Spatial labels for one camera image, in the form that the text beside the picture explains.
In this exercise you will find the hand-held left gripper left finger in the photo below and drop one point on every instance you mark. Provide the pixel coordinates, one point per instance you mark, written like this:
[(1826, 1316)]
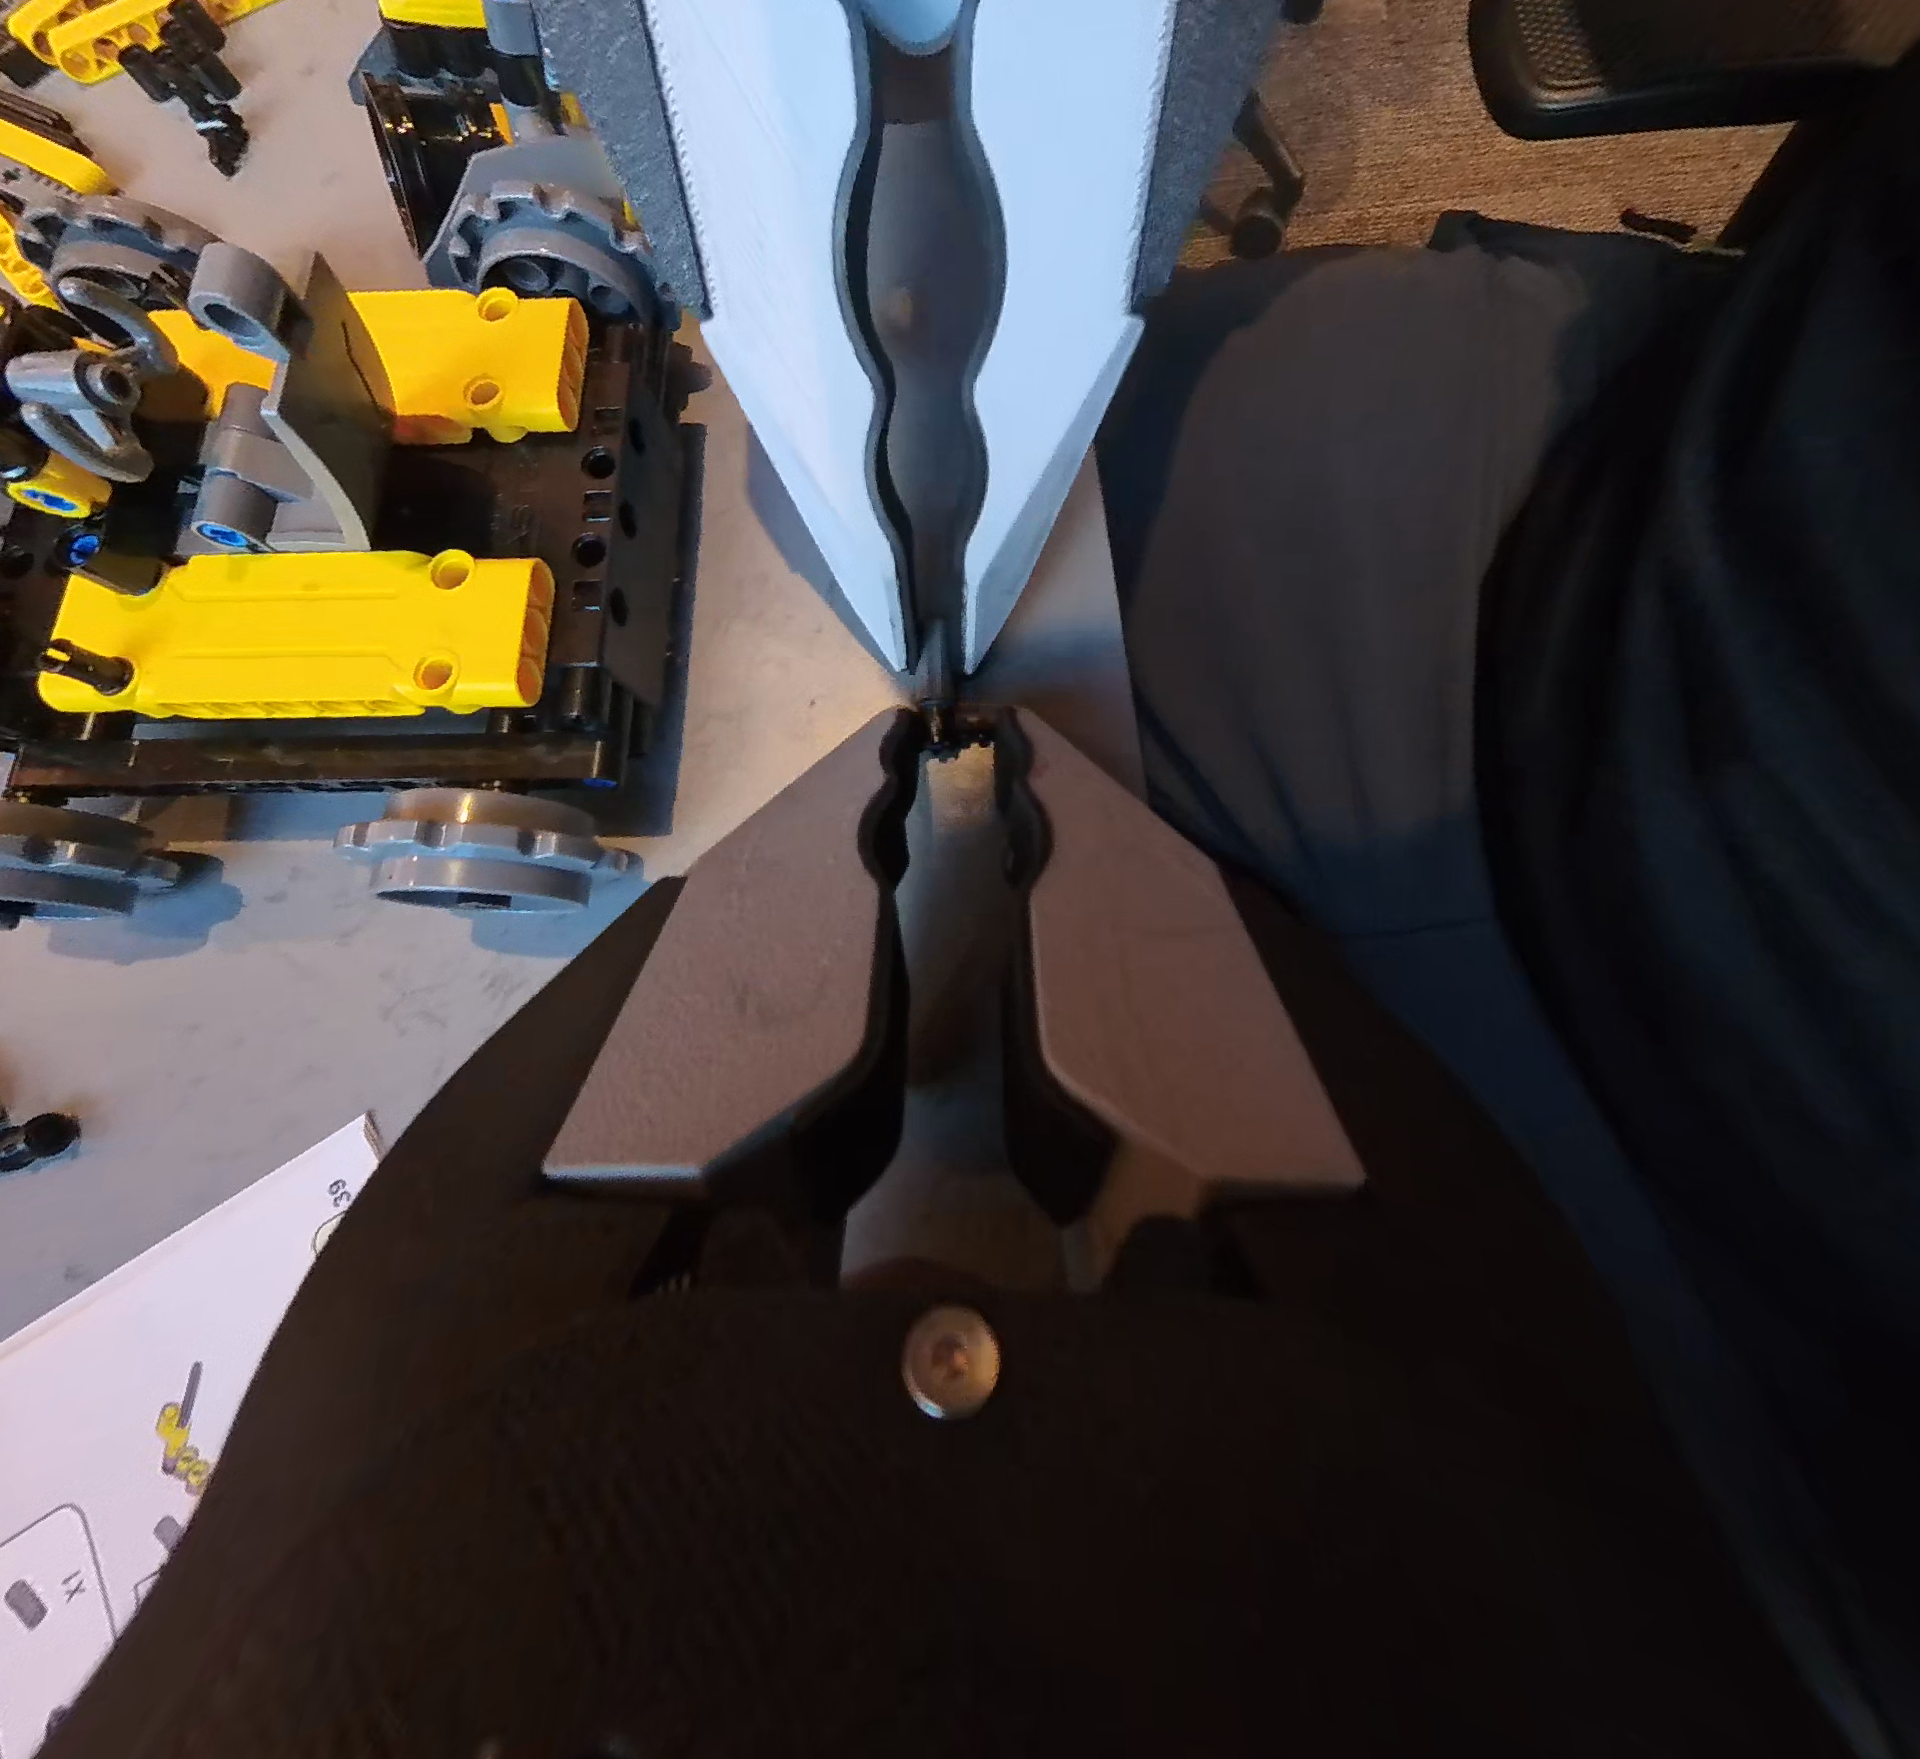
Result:
[(734, 1023)]

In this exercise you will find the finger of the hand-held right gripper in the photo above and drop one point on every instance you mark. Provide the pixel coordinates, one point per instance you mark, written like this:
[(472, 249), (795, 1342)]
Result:
[(1066, 214), (751, 214)]

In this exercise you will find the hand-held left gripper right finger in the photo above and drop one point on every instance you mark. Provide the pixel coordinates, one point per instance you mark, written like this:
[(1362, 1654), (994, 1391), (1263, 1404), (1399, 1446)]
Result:
[(1170, 1023)]

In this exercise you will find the black pin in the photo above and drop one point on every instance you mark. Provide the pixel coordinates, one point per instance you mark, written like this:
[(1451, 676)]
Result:
[(955, 732)]

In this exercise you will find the grey axle connector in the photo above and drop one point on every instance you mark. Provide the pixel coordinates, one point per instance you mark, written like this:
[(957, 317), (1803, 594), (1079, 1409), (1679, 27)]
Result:
[(933, 662)]

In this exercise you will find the small gear wheel assembly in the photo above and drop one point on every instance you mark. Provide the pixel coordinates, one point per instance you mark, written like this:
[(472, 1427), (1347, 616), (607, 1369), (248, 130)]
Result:
[(511, 214)]

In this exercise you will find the black office chair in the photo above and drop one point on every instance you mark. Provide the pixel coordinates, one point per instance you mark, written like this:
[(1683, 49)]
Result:
[(1651, 4)]

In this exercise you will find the person's grey trousers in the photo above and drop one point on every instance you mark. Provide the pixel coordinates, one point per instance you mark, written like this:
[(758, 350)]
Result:
[(1319, 589)]

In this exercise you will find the black T connector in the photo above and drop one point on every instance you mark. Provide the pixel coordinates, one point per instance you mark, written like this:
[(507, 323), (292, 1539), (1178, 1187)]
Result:
[(229, 136)]

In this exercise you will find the black triple connector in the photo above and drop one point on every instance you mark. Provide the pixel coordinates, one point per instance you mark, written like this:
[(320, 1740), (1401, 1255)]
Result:
[(180, 57)]

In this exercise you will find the black yellow toy vehicle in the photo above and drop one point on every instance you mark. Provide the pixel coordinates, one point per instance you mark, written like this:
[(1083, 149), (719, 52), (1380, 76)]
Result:
[(300, 619)]

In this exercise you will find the small black connector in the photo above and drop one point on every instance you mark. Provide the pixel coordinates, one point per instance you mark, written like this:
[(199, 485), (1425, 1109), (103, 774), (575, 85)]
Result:
[(37, 1139)]

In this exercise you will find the white instruction booklet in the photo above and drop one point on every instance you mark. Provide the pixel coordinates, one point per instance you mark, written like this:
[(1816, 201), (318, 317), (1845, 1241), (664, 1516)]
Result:
[(135, 1460)]

